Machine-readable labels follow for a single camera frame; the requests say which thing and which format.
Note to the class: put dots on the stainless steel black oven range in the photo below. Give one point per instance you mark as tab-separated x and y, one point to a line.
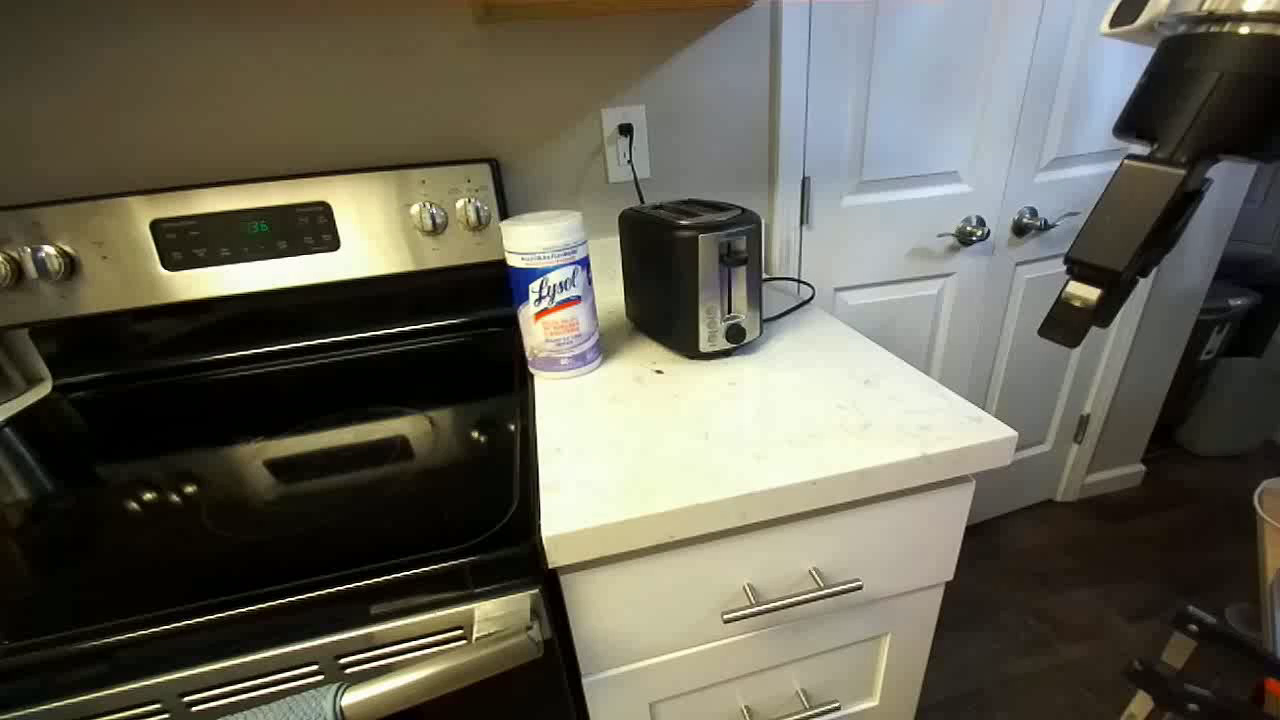
264	467

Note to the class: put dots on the black toaster dial knob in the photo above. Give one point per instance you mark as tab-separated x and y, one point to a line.
735	332

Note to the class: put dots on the white cabinet drawer front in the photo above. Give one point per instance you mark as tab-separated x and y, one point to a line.
693	693
667	600

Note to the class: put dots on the black stove display panel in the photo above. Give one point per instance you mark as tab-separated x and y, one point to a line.
245	234

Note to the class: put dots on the white panel door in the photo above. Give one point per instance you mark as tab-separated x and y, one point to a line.
1066	122
905	122

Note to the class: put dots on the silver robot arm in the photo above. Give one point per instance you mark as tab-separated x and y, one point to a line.
1187	13

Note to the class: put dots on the white wall outlet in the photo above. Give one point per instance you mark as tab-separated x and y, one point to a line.
625	146

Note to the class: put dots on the grey trash can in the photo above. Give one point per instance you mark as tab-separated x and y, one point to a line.
1229	386

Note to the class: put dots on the silver stove knob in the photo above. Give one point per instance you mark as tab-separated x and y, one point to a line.
50	262
429	216
475	214

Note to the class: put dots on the door hinge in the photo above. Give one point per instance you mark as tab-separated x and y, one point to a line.
1082	430
805	202

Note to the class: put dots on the black robot stand frame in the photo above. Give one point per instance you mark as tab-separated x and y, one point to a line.
1187	663

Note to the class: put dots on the translucent plastic cup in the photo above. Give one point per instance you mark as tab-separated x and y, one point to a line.
1271	545

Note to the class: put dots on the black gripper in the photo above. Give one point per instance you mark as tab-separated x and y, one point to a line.
1207	102

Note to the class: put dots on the silver toaster lever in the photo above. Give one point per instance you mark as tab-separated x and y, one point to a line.
735	249

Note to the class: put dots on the black and silver toaster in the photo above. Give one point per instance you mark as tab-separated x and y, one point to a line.
675	282

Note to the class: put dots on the white Lysol wipes canister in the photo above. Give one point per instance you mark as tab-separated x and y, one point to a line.
555	300

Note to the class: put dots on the white base cabinet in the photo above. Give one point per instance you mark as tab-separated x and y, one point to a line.
767	587

